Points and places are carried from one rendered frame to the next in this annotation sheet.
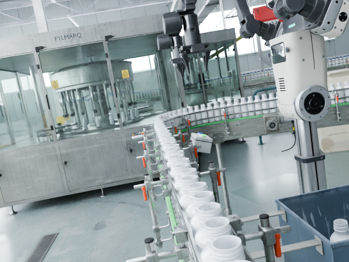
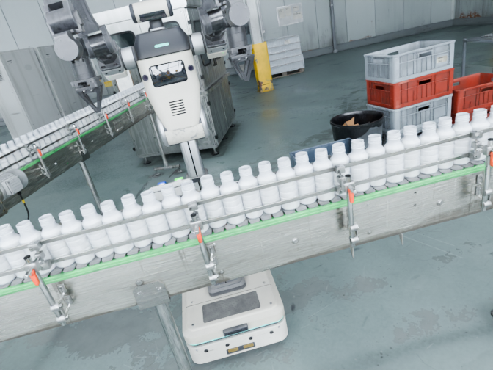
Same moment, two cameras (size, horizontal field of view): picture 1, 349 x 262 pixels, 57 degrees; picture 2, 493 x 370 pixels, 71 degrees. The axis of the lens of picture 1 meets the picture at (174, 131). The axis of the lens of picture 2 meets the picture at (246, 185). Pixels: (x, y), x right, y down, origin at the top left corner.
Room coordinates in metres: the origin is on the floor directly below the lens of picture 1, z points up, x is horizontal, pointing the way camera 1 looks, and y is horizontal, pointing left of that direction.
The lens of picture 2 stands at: (1.27, 0.99, 1.55)
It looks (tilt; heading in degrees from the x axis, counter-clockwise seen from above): 24 degrees down; 269
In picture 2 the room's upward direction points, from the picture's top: 12 degrees counter-clockwise
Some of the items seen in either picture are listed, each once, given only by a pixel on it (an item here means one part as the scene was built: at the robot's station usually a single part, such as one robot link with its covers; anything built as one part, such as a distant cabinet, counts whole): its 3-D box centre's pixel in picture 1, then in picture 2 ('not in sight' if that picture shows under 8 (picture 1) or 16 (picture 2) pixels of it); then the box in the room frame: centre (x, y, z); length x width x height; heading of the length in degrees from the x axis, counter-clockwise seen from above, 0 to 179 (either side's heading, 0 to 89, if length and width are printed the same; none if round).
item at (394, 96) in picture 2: not in sight; (408, 86); (-0.37, -2.05, 0.78); 0.61 x 0.41 x 0.22; 11
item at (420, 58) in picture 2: not in sight; (407, 60); (-0.36, -2.05, 1.00); 0.61 x 0.41 x 0.22; 12
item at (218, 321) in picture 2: not in sight; (227, 285); (1.48, -0.60, 0.24); 0.68 x 0.53 x 0.41; 94
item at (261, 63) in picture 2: not in sight; (262, 67); (0.21, -7.67, 0.55); 0.40 x 0.40 x 1.10; 4
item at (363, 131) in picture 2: not in sight; (358, 151); (0.17, -1.90, 0.32); 0.45 x 0.45 x 0.64
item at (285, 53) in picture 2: not in sight; (277, 56); (-0.55, -9.74, 0.50); 1.24 x 1.03 x 1.00; 7
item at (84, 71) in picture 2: (179, 54); (84, 71); (1.65, -0.09, 1.51); 0.10 x 0.07 x 0.07; 94
